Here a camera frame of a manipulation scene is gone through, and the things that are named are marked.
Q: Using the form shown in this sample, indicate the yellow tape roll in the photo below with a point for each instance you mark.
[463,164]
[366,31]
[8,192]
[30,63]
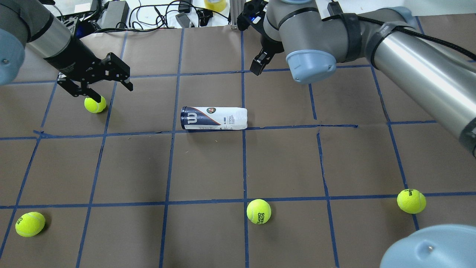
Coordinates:
[215,5]

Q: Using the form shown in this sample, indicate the brown paper table cover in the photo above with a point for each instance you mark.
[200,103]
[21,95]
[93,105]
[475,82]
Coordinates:
[129,188]

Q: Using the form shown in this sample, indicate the white blue tennis ball can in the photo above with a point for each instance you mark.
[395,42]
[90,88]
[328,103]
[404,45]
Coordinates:
[213,118]

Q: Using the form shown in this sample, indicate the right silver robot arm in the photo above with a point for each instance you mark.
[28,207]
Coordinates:
[443,85]

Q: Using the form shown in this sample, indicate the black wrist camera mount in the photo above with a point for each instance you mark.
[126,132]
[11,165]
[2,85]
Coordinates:
[253,14]

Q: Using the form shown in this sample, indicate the middle yellow tennis ball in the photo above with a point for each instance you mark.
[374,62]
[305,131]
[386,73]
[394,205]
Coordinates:
[411,201]

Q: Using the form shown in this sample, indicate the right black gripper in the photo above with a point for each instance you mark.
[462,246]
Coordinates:
[272,45]

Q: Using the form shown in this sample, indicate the aluminium frame post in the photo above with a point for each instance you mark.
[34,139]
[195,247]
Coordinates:
[236,7]

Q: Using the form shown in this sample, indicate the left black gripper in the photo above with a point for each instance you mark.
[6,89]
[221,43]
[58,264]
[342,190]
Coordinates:
[73,60]

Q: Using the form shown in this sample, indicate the yellow tennis ball between bases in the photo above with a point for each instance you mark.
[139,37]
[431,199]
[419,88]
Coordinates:
[258,211]

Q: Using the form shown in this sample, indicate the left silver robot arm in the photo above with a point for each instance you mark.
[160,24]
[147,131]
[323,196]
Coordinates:
[27,23]

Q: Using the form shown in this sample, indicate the yellow tennis ball far side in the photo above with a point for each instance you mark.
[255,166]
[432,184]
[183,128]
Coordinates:
[95,107]

